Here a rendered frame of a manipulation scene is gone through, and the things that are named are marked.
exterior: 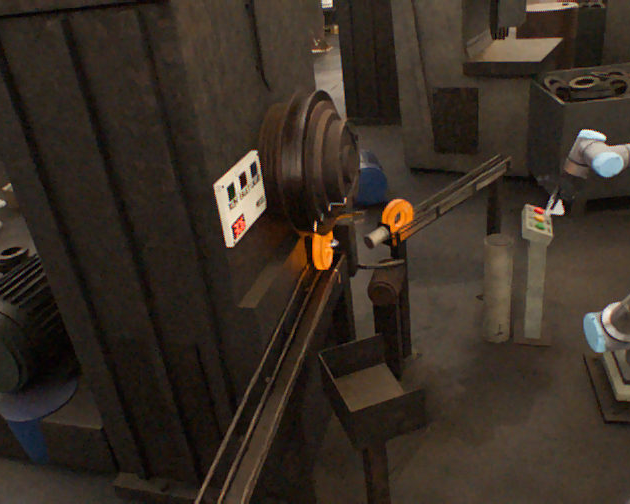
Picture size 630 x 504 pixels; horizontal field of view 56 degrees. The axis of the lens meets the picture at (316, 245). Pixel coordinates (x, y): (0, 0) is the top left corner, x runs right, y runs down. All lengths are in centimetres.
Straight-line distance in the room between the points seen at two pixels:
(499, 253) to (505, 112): 200
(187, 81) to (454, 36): 320
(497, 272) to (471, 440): 73
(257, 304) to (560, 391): 146
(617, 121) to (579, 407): 192
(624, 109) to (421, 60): 146
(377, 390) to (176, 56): 104
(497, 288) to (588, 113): 150
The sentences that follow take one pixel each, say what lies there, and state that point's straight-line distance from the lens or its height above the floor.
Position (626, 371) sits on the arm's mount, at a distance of 262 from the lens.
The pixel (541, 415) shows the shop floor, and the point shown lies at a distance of 257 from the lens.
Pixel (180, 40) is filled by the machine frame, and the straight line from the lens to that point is 144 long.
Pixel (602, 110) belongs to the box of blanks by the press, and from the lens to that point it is 389.
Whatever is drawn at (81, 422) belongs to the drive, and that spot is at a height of 25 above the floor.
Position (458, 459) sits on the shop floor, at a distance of 238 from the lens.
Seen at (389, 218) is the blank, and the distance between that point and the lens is 239.
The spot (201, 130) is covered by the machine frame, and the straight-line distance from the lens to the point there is 149.
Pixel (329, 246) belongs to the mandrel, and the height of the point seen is 82.
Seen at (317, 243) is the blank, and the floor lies 86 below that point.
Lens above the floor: 177
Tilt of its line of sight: 28 degrees down
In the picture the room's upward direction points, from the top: 8 degrees counter-clockwise
